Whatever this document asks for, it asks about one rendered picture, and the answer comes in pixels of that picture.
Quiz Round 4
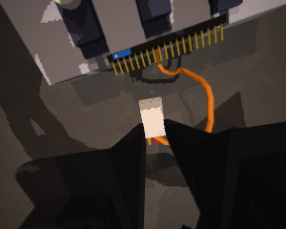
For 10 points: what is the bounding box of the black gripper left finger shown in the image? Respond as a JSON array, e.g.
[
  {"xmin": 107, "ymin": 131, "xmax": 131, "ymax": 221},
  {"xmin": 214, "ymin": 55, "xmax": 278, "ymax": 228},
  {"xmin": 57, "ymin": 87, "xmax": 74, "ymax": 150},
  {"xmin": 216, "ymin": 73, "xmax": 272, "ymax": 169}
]
[{"xmin": 15, "ymin": 123, "xmax": 146, "ymax": 229}]

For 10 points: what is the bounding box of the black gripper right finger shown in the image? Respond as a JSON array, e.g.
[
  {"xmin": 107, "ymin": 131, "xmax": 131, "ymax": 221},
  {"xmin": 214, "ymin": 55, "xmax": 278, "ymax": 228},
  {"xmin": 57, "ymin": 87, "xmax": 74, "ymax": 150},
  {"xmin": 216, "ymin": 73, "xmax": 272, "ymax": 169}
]
[{"xmin": 164, "ymin": 119, "xmax": 286, "ymax": 229}]

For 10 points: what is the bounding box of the black pin header strip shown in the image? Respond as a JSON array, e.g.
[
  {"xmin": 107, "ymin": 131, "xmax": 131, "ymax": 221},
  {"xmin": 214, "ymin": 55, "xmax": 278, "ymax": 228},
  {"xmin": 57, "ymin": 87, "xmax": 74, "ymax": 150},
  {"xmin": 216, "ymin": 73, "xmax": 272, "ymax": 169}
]
[{"xmin": 107, "ymin": 14, "xmax": 227, "ymax": 65}]

